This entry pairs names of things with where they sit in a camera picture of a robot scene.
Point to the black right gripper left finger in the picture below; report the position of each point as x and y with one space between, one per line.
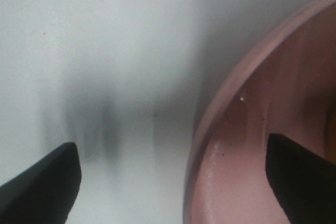
46 192

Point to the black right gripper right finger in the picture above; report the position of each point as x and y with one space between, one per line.
302 182

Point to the pink round plate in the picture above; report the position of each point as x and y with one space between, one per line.
284 85

